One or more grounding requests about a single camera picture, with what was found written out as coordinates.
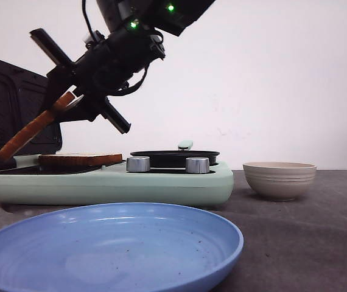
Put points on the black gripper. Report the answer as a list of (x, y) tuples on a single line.
[(102, 71)]

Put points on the mint breakfast maker lid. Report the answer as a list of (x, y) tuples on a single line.
[(21, 95)]

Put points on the white bread slice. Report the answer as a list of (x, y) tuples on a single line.
[(34, 127), (79, 159)]

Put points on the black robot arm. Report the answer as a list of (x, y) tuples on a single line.
[(164, 16)]

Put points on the mint green breakfast maker base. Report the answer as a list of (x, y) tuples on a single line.
[(114, 184)]

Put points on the left silver control knob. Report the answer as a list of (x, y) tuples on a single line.
[(138, 164)]

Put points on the silver control knob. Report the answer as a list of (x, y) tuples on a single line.
[(138, 164), (196, 165)]

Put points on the right silver control knob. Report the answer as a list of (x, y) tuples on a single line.
[(196, 165)]

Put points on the blue round plate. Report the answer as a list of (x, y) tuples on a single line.
[(119, 247)]

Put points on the cream ribbed bowl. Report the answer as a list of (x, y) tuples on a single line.
[(280, 181)]

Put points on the black frying pan green handle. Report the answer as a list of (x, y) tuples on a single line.
[(176, 158)]

